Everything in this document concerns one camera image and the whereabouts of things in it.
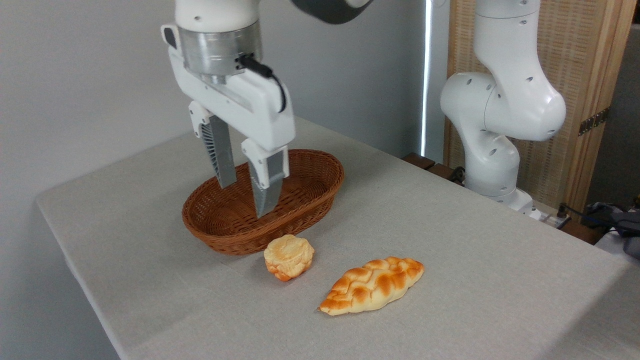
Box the grey tablecloth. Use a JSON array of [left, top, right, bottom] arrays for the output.
[[36, 116, 640, 360]]

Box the dark grey bag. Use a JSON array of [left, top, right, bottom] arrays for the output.
[[584, 200, 640, 259]]

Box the dark brown wooden block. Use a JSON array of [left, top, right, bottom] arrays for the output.
[[427, 163, 467, 187], [401, 152, 436, 171]]

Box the dark metal screen hinge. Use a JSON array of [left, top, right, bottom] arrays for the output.
[[578, 106, 611, 137]]

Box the long braided bread loaf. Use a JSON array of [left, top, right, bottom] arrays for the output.
[[318, 256, 426, 317]]

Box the brown oval wicker basket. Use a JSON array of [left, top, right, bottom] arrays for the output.
[[181, 148, 345, 257]]

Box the black cable behind table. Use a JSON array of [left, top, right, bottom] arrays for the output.
[[556, 202, 621, 232]]

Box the round golden bread roll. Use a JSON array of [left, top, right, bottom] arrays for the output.
[[263, 234, 316, 283]]

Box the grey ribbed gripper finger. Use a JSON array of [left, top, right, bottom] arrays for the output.
[[188, 101, 238, 190], [241, 138, 290, 219]]

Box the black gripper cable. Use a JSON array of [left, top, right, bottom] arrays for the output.
[[238, 53, 288, 114]]

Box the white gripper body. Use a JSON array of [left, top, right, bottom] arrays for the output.
[[161, 23, 296, 152]]

